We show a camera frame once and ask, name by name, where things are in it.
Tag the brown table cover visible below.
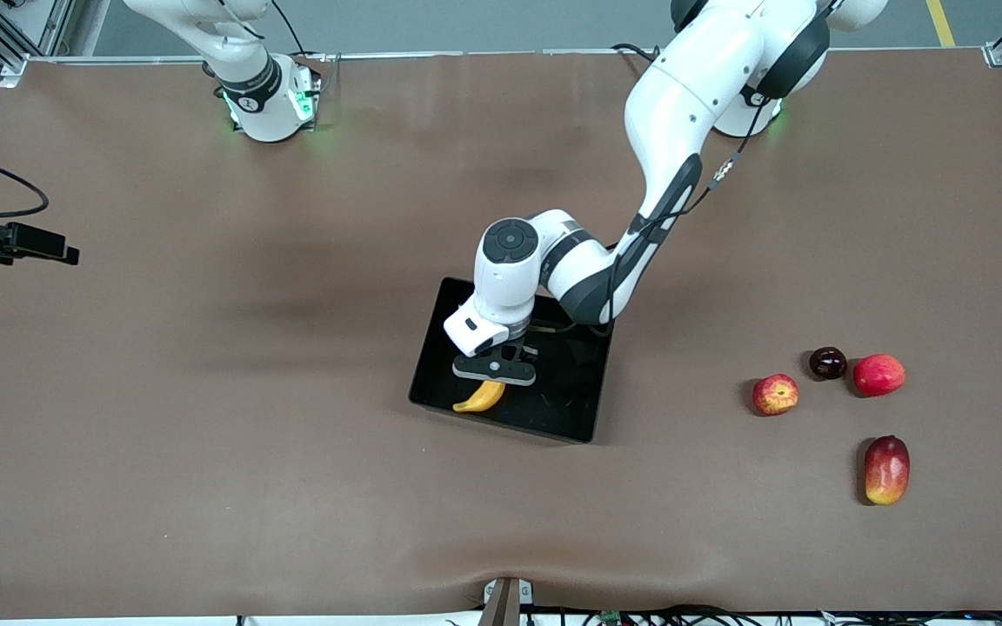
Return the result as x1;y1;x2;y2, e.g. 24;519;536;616
0;50;1002;620

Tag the black arm base cable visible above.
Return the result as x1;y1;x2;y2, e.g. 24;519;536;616
271;0;306;55
612;43;671;70

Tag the red yellow apple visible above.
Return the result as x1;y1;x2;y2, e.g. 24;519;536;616
752;374;800;416

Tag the black rectangular plastic box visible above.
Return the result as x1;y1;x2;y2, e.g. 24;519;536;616
408;276;617;444

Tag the black right arm base cable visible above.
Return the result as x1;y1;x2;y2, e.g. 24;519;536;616
271;0;306;55

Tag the yellow banana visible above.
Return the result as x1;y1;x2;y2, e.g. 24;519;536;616
452;380;507;414

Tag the red yellow mango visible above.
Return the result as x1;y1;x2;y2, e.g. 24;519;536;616
864;435;912;506

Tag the black left arm base cable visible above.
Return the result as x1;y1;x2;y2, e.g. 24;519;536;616
612;43;671;70

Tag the dark purple plum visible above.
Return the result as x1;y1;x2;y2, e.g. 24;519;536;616
809;346;849;381

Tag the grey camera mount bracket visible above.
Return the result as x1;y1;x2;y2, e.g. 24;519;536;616
482;576;535;626

